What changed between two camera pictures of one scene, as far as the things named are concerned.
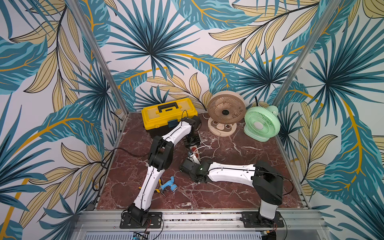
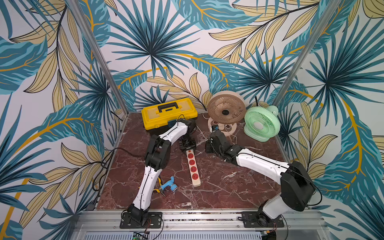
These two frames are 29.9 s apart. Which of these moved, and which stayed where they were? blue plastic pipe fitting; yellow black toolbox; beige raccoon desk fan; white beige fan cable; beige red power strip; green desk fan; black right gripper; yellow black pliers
Moved: black right gripper; white beige fan cable; beige red power strip
Stayed: blue plastic pipe fitting; yellow black pliers; yellow black toolbox; green desk fan; beige raccoon desk fan
